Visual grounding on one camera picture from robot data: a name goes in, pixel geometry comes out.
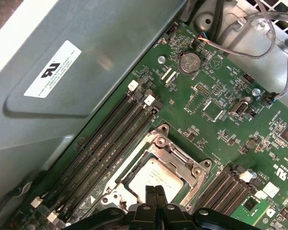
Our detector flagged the white label sticker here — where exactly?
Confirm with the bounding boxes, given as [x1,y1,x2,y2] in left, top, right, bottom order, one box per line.
[23,39,82,98]

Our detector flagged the silver CPU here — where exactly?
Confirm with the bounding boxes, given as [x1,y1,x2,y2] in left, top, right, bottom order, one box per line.
[128,157,186,208]

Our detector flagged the RAM slot black clips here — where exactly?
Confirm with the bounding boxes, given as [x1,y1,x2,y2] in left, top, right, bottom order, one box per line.
[37,91,146,216]
[55,106,163,230]
[196,166,233,209]
[212,170,249,214]

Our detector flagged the black PC case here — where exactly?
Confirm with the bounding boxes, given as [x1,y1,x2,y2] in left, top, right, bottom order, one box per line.
[0,0,288,216]

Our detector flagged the green motherboard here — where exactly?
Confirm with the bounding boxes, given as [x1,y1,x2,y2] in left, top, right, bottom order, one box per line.
[14,21,288,230]

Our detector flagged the metal socket cover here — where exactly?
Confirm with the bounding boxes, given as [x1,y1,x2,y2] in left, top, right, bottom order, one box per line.
[119,140,206,211]

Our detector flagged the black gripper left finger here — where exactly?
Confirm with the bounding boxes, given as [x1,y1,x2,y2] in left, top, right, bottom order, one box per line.
[67,185,160,230]

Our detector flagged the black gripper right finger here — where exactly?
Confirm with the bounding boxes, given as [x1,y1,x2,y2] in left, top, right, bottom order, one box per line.
[156,185,258,230]

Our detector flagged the coin battery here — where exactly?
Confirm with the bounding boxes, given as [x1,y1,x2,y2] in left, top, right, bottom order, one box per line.
[177,51,203,77]

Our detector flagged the black cable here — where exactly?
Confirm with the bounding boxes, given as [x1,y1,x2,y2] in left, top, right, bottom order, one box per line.
[210,0,228,41]

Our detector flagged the CPU socket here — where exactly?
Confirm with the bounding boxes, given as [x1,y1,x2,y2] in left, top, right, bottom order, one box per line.
[99,123,213,216]

